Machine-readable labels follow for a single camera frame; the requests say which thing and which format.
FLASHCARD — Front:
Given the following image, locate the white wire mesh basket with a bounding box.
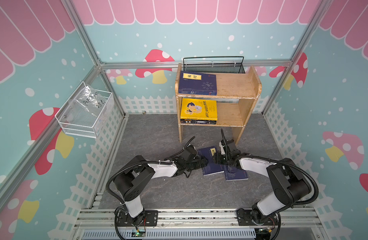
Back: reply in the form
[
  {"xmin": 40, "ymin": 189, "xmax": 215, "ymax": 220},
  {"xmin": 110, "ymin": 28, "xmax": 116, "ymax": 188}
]
[{"xmin": 55, "ymin": 82, "xmax": 115, "ymax": 139}]

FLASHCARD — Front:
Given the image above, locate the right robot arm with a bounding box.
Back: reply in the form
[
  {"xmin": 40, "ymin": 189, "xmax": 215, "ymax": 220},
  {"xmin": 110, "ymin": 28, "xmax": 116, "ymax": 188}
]
[{"xmin": 214, "ymin": 140, "xmax": 319, "ymax": 226}]

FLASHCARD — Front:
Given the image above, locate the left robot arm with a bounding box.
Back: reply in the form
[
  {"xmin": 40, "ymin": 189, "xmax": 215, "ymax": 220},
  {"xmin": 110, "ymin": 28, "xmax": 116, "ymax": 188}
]
[{"xmin": 106, "ymin": 144, "xmax": 209, "ymax": 227}]

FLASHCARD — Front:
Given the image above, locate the yellow cartoon book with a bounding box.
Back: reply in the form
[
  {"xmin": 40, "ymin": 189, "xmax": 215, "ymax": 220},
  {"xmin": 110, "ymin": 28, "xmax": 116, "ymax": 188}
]
[{"xmin": 180, "ymin": 98, "xmax": 218, "ymax": 121}]

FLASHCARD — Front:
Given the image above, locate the black wire mesh basket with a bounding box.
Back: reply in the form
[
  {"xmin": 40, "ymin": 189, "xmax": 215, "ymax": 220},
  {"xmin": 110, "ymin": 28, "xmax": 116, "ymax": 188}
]
[{"xmin": 183, "ymin": 56, "xmax": 245, "ymax": 74}]

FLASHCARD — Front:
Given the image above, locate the wooden two-tier bookshelf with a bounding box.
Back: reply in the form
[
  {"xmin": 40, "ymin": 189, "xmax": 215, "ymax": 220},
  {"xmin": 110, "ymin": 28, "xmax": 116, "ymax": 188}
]
[{"xmin": 175, "ymin": 64, "xmax": 262, "ymax": 144}]

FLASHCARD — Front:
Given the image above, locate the black deer antler book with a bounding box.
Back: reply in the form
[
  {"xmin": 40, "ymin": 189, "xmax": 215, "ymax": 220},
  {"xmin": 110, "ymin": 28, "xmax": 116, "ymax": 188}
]
[{"xmin": 180, "ymin": 119, "xmax": 217, "ymax": 125}]

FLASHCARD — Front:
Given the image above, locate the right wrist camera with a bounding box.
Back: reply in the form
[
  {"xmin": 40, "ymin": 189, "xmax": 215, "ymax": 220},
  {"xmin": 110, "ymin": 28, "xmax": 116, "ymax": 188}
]
[{"xmin": 219, "ymin": 141, "xmax": 226, "ymax": 155}]

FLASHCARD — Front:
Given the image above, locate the clear plastic bag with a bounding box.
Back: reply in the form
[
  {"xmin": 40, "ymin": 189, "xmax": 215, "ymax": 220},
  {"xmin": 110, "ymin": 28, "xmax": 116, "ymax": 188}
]
[{"xmin": 74, "ymin": 85, "xmax": 107, "ymax": 117}]

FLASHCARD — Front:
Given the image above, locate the dark blue yin-yang book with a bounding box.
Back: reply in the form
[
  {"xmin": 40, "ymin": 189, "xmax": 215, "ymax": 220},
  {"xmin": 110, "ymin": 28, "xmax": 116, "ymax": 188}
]
[{"xmin": 178, "ymin": 71, "xmax": 218, "ymax": 96}]

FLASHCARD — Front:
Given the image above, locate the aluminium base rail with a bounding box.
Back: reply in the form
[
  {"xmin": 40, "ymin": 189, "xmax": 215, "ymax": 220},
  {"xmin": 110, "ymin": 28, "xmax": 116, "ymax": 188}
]
[{"xmin": 70, "ymin": 207, "xmax": 329, "ymax": 240}]

